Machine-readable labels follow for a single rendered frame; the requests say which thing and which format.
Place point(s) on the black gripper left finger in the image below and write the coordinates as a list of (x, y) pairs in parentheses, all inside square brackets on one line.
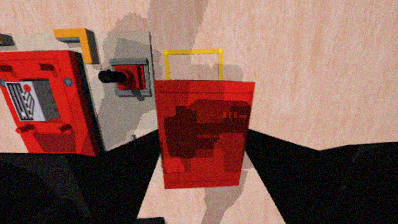
[(106, 189)]

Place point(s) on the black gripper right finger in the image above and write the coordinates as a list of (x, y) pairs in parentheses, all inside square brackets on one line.
[(305, 184)]

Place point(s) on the yellow rectangular outline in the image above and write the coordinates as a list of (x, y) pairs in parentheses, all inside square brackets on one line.
[(193, 51)]

